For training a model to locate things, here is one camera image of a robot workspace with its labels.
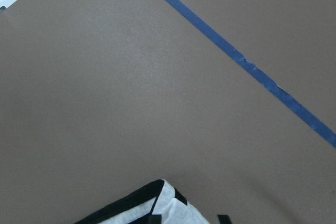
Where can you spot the grey t-shirt black trim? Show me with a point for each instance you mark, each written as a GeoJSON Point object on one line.
{"type": "Point", "coordinates": [156, 202]}

